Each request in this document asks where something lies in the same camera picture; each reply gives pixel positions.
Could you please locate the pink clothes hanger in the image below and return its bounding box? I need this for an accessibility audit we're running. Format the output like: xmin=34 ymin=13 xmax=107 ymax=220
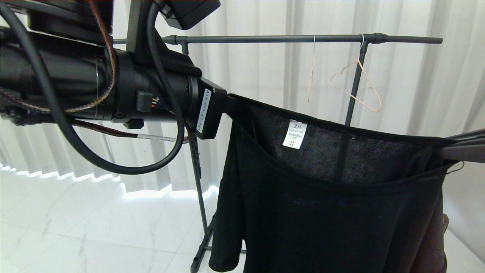
xmin=307 ymin=35 xmax=316 ymax=103
xmin=329 ymin=34 xmax=382 ymax=113

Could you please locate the white curtain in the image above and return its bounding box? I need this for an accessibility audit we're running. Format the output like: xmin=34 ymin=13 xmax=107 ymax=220
xmin=0 ymin=0 xmax=485 ymax=195

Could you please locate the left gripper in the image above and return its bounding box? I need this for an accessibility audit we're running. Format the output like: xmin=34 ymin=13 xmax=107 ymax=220
xmin=114 ymin=49 xmax=228 ymax=140

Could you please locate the black T-shirt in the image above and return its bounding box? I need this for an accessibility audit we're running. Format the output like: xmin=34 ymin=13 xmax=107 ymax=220
xmin=208 ymin=93 xmax=465 ymax=273

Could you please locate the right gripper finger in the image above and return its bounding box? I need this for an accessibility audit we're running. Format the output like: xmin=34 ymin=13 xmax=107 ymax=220
xmin=436 ymin=146 xmax=485 ymax=164
xmin=445 ymin=129 xmax=485 ymax=147

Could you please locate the black cable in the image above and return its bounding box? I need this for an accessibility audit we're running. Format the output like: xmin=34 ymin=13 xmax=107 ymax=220
xmin=0 ymin=0 xmax=186 ymax=176

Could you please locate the black clothes rack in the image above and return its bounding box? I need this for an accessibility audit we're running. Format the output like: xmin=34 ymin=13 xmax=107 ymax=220
xmin=113 ymin=33 xmax=443 ymax=273

